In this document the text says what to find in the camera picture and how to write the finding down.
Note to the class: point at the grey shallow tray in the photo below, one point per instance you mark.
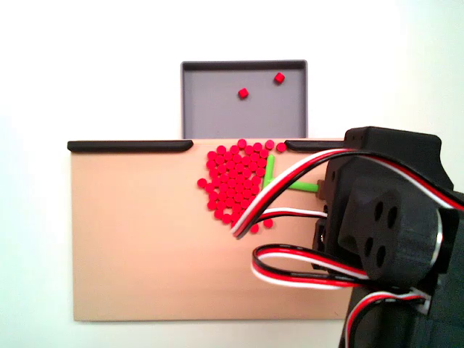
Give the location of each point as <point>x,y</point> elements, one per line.
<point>217,116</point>

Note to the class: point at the beige flat board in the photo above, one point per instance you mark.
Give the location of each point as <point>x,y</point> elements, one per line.
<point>145,253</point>

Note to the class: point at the small red granule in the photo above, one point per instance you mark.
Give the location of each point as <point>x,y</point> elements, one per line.
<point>269,144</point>
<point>255,156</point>
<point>281,146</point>
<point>226,218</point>
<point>254,228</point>
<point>209,187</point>
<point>264,153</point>
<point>213,196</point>
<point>221,149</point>
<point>234,149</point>
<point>268,223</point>
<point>260,163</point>
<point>218,214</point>
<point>242,142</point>
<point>211,164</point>
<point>279,78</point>
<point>212,156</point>
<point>214,173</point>
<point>211,205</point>
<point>261,172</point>
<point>243,93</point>
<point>202,182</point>
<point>257,146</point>

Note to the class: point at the black guide rail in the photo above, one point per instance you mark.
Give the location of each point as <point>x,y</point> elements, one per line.
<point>127,146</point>
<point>308,145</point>

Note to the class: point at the green T-shaped pusher tool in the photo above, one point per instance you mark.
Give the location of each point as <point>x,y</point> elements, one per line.
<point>269,170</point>

